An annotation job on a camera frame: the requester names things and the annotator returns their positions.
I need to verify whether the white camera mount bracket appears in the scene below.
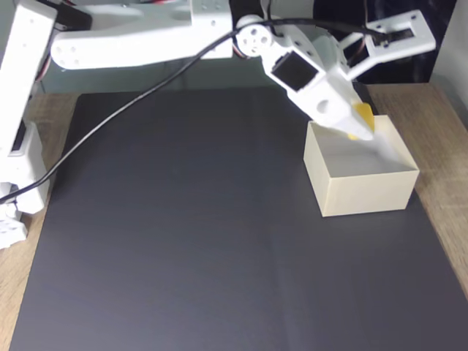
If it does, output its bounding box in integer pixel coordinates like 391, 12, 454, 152
338, 10, 437, 83

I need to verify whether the red black white servo wire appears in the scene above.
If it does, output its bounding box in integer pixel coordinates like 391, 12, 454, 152
356, 0, 371, 63

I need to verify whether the yellow cube block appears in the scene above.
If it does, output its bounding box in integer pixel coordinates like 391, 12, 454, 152
347, 102, 377, 142

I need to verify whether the dark grey table mat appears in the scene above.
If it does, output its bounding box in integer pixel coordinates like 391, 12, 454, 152
9, 86, 468, 351

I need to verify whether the white open box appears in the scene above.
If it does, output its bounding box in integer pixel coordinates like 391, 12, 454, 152
303, 115, 420, 219

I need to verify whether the dark hanging garment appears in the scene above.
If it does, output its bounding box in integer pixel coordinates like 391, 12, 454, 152
312, 0, 458, 86

